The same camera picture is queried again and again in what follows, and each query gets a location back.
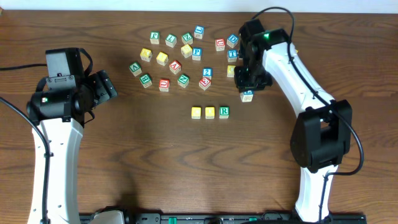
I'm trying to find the blue P block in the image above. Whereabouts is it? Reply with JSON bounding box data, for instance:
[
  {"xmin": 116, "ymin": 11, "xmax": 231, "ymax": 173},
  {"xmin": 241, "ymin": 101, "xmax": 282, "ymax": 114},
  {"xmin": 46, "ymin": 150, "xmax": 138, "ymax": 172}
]
[{"xmin": 192, "ymin": 47, "xmax": 202, "ymax": 61}]

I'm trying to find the blue T block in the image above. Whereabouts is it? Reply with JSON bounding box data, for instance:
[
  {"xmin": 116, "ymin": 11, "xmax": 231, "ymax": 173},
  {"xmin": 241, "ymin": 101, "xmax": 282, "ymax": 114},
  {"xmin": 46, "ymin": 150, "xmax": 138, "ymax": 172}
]
[{"xmin": 227, "ymin": 49, "xmax": 238, "ymax": 62}]

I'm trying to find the red u block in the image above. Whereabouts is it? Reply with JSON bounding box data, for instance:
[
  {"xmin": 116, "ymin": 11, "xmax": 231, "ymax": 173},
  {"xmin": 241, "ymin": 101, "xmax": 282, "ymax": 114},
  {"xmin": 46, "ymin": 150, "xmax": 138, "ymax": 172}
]
[
  {"xmin": 215, "ymin": 39, "xmax": 226, "ymax": 51},
  {"xmin": 159, "ymin": 79, "xmax": 170, "ymax": 92}
]

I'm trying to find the yellow S block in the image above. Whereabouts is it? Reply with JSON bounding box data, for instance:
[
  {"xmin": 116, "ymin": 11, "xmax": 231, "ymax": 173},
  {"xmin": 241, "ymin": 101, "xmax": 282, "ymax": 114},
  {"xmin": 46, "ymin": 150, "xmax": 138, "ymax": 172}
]
[{"xmin": 181, "ymin": 44, "xmax": 193, "ymax": 58}]

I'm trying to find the green R block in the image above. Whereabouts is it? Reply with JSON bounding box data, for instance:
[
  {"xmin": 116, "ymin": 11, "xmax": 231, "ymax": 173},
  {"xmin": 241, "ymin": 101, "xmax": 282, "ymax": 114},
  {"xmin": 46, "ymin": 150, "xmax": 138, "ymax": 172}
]
[{"xmin": 219, "ymin": 106, "xmax": 229, "ymax": 119}]

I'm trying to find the yellow O block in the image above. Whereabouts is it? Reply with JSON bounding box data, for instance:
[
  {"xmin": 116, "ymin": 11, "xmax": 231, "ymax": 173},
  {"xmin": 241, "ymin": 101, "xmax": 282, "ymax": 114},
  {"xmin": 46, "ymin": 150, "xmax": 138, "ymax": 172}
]
[{"xmin": 205, "ymin": 106, "xmax": 215, "ymax": 119}]

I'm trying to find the blue 2 block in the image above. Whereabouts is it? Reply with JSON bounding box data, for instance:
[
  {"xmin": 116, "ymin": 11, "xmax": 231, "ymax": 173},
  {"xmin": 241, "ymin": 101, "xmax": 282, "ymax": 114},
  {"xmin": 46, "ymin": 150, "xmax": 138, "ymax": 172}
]
[{"xmin": 202, "ymin": 68, "xmax": 213, "ymax": 80}]

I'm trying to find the yellow C block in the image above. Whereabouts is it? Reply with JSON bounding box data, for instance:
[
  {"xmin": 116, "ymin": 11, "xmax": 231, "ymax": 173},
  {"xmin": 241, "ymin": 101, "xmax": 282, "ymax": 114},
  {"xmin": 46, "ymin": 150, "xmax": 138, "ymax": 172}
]
[{"xmin": 191, "ymin": 106, "xmax": 201, "ymax": 119}]

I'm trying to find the green B block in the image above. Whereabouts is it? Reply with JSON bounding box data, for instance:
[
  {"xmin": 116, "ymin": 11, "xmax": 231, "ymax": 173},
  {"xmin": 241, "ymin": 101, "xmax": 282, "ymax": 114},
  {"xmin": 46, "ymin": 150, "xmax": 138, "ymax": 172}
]
[{"xmin": 139, "ymin": 73, "xmax": 152, "ymax": 88}]

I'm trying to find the yellow block centre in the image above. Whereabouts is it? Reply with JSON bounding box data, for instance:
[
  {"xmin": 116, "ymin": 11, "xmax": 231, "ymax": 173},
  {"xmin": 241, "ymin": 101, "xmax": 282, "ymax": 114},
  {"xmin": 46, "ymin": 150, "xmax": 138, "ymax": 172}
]
[{"xmin": 227, "ymin": 65, "xmax": 236, "ymax": 78}]

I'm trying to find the yellow block left middle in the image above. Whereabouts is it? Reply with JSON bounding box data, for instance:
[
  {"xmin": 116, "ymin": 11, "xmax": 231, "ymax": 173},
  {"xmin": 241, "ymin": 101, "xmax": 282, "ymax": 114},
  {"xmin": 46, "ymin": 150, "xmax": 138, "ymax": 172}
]
[{"xmin": 156, "ymin": 52, "xmax": 169, "ymax": 66}]

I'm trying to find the blue D block centre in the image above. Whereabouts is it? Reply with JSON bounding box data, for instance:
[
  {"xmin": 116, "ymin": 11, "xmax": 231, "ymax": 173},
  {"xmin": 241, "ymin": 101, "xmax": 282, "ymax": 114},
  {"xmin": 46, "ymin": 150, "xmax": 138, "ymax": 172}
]
[{"xmin": 226, "ymin": 34, "xmax": 239, "ymax": 49}]

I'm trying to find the green L block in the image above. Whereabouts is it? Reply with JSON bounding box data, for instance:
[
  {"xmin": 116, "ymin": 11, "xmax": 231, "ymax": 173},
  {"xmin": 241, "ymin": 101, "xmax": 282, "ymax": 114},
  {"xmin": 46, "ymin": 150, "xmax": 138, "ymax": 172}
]
[{"xmin": 165, "ymin": 34, "xmax": 177, "ymax": 48}]

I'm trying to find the blue L block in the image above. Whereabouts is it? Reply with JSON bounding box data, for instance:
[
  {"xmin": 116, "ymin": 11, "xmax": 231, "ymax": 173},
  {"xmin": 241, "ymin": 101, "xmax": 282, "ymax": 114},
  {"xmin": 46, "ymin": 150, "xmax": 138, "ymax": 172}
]
[{"xmin": 240, "ymin": 90, "xmax": 254, "ymax": 103}]

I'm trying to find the green A block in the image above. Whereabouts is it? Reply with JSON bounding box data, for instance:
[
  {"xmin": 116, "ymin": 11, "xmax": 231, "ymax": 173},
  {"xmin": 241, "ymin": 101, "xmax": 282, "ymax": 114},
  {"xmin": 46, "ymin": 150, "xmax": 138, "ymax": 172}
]
[{"xmin": 129, "ymin": 62, "xmax": 142, "ymax": 77}]

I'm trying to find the green N block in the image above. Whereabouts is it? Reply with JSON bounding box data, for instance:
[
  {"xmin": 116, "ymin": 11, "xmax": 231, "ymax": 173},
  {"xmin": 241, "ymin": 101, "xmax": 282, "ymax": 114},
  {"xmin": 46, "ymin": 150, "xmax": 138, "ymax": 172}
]
[{"xmin": 177, "ymin": 73, "xmax": 190, "ymax": 88}]

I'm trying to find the blue J block top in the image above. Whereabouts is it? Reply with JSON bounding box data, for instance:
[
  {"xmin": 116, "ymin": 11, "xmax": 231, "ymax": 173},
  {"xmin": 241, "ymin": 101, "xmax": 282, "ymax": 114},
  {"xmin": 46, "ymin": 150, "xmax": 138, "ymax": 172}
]
[{"xmin": 194, "ymin": 26, "xmax": 205, "ymax": 39}]

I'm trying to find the red U block bottom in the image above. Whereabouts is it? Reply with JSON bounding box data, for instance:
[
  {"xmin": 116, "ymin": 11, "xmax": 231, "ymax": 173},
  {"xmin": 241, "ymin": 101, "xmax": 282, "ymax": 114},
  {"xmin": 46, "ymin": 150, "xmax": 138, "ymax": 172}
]
[{"xmin": 159, "ymin": 79, "xmax": 170, "ymax": 92}]

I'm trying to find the red 3 block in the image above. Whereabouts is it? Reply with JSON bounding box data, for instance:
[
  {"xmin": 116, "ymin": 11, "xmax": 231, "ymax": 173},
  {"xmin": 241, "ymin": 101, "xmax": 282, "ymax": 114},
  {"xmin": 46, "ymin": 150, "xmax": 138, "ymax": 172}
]
[{"xmin": 198, "ymin": 77, "xmax": 211, "ymax": 91}]

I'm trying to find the red U block top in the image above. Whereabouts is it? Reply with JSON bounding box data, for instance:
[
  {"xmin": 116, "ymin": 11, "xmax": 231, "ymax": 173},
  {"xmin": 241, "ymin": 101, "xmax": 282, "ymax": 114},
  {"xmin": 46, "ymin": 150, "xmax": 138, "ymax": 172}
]
[{"xmin": 215, "ymin": 39, "xmax": 226, "ymax": 51}]

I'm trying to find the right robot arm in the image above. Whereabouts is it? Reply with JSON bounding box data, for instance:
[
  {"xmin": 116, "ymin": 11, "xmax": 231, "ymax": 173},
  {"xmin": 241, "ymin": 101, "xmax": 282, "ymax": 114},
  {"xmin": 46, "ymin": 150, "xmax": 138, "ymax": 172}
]
[{"xmin": 234, "ymin": 27, "xmax": 352, "ymax": 223}]

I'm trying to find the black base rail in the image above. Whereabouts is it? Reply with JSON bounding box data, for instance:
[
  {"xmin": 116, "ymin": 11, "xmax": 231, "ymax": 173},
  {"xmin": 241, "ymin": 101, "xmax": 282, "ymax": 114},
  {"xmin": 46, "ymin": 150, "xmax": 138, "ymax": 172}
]
[{"xmin": 79, "ymin": 212, "xmax": 367, "ymax": 224}]

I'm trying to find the green Z block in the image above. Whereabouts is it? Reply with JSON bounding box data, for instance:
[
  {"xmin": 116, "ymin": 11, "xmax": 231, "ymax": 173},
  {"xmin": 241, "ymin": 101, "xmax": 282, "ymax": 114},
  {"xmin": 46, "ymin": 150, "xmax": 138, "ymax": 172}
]
[{"xmin": 182, "ymin": 32, "xmax": 193, "ymax": 45}]

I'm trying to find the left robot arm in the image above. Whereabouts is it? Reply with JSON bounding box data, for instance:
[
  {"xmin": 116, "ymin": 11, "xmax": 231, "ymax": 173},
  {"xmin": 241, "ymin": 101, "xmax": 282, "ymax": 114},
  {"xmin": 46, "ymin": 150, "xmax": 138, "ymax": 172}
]
[{"xmin": 27, "ymin": 70, "xmax": 118, "ymax": 223}]

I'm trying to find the yellow X block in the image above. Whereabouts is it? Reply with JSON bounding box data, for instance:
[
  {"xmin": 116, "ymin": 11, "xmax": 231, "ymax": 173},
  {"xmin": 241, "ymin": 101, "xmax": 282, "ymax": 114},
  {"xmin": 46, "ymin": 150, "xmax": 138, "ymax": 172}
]
[{"xmin": 140, "ymin": 48, "xmax": 152, "ymax": 62}]

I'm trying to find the red A block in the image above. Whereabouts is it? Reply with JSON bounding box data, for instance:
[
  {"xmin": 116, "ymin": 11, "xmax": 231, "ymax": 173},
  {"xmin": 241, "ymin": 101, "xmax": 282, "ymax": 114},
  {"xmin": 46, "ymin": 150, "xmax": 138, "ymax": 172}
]
[{"xmin": 169, "ymin": 60, "xmax": 182, "ymax": 75}]

